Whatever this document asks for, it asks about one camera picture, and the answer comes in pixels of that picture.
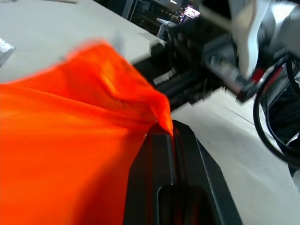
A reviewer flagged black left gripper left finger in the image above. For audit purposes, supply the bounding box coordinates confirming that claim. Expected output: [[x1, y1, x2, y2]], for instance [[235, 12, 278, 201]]
[[122, 126, 177, 225]]

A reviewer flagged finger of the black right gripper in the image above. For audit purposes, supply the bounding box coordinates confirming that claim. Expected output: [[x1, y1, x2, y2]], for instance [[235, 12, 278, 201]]
[[152, 69, 213, 111], [132, 42, 175, 75]]

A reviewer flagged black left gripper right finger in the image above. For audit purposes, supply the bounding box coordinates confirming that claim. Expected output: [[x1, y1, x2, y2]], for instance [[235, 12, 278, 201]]
[[172, 119, 243, 225]]

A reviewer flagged orange fabric pouch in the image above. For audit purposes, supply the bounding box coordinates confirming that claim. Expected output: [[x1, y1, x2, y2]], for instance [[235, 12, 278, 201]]
[[0, 38, 174, 225]]

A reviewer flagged dark background monitor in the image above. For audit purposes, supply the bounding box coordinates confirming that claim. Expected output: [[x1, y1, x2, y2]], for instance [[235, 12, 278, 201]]
[[161, 0, 203, 24]]

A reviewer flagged clear shiny plastic wrapper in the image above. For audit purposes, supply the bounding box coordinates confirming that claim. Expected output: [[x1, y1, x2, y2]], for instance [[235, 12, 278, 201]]
[[0, 38, 16, 68]]

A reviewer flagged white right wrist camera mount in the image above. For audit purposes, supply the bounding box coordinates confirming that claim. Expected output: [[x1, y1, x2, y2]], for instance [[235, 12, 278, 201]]
[[228, 0, 267, 79]]

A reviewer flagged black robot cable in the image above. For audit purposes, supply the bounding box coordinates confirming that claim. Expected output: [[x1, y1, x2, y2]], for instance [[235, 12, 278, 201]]
[[252, 52, 300, 166]]

